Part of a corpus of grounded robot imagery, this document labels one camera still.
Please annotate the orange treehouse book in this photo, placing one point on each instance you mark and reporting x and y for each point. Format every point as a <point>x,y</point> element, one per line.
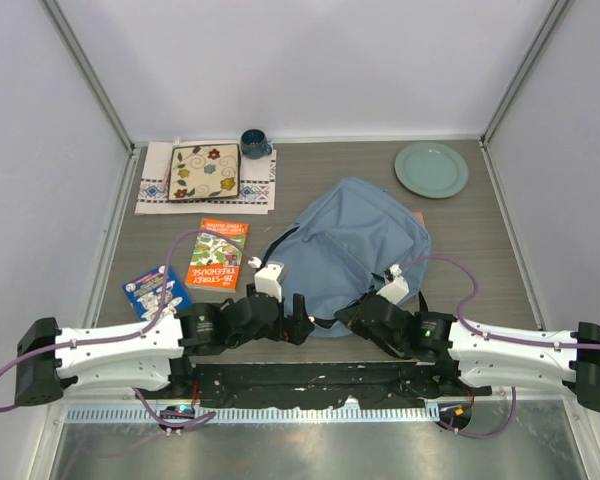
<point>215,263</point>

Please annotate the blue fabric backpack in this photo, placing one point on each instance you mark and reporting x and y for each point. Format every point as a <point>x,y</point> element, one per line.
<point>339,247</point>

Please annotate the floral square tile plate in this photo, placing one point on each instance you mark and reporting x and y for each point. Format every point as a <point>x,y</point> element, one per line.
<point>204,172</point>

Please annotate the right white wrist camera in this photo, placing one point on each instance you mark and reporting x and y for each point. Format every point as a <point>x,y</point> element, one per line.
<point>395,288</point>

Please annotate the white slotted cable duct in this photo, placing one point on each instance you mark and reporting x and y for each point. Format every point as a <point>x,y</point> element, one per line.
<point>349,413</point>

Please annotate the blue cartoon book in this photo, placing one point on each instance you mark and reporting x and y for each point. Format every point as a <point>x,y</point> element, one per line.
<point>144,293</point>

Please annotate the white patterned cloth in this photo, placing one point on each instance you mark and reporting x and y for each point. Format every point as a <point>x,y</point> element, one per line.
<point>256,188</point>

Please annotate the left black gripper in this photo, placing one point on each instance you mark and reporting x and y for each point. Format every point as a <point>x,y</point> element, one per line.
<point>292,328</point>

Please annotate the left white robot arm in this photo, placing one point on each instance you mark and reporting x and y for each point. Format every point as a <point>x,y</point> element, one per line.
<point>55,361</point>

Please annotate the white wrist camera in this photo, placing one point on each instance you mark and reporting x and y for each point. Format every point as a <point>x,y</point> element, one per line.
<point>268,277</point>
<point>395,288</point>

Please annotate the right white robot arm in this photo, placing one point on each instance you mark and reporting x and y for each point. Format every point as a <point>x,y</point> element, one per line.
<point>484,355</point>

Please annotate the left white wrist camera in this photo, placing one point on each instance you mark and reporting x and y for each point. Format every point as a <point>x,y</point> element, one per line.
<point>268,277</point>

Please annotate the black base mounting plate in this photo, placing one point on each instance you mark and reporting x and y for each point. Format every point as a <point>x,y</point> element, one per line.
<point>307,386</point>

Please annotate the teal round plate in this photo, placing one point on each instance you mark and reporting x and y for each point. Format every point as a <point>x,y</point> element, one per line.
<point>432,170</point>

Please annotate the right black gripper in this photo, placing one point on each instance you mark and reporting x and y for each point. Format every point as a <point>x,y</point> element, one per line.
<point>349,318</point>

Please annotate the dark blue ceramic mug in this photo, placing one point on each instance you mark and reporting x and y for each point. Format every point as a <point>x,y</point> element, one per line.
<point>254,144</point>

